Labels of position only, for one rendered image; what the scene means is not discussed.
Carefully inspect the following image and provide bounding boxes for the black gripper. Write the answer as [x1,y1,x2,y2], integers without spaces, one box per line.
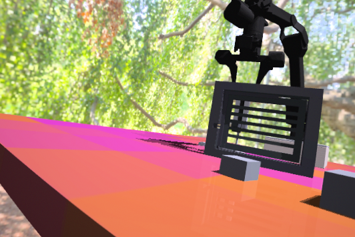
[215,31,285,83]

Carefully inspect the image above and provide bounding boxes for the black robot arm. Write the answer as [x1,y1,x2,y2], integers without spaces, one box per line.
[224,0,309,87]

